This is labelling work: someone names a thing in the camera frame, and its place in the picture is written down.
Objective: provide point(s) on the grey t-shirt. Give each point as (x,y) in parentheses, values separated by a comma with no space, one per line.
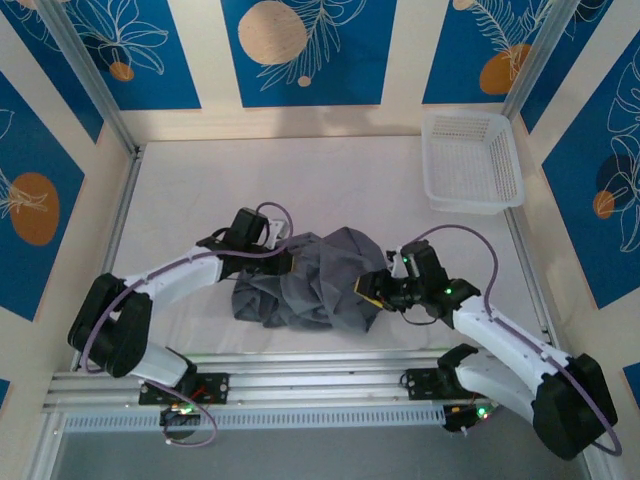
(320,280)

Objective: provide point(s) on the white table cover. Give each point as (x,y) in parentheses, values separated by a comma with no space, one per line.
(325,175)

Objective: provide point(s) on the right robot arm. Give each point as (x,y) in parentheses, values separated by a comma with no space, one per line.
(500,330)

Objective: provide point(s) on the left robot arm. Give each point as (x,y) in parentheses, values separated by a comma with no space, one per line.
(170,277)

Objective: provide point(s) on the circuit board with LEDs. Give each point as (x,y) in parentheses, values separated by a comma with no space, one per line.
(457,417)
(180,412)

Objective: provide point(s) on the aluminium corner post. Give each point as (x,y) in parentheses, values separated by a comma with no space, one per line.
(540,55)
(85,60)

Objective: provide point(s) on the white perforated plastic basket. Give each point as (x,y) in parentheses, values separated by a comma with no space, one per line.
(467,160)

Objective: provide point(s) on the aluminium base frame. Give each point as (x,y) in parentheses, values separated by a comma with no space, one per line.
(310,380)

